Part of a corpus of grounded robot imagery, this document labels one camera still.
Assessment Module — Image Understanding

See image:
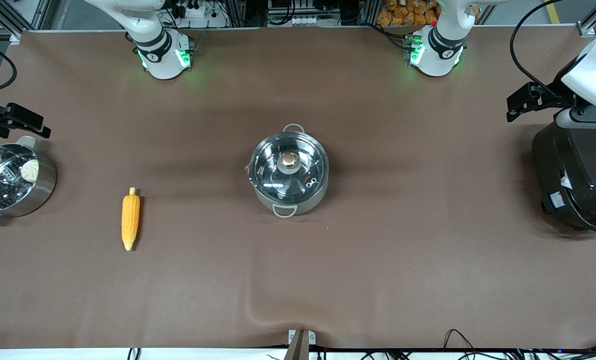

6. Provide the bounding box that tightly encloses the steel pot with handles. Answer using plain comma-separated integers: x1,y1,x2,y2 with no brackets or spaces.
248,123,330,219

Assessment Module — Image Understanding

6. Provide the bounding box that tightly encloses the black rice cooker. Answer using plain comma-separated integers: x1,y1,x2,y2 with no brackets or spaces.
531,120,596,236

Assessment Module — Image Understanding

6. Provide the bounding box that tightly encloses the metal table edge bracket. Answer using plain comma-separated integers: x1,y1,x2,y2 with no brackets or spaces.
287,328,317,360

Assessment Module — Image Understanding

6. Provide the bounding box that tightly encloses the steel steamer pot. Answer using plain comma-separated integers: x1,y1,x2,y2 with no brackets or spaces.
0,135,58,226

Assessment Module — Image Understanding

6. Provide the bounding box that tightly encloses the black looped floor cable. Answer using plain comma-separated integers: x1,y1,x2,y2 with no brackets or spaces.
442,328,480,360

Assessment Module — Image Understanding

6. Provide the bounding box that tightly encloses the glass pot lid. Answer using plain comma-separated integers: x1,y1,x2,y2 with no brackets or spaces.
249,131,329,202

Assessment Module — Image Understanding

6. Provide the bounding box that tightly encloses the yellow corn cob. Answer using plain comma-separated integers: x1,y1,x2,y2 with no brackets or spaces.
121,187,141,252

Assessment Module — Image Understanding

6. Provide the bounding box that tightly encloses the brown table mat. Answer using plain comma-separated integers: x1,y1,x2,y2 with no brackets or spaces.
0,26,596,351

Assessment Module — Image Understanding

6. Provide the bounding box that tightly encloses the white steamed bun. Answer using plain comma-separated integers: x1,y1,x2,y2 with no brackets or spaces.
20,158,40,182

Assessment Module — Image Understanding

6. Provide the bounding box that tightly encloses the white power strip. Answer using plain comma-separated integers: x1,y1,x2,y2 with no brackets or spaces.
169,0,210,19

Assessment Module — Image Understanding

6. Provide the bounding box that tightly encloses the bag of orange snacks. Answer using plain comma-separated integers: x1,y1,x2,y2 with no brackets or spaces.
376,0,480,27

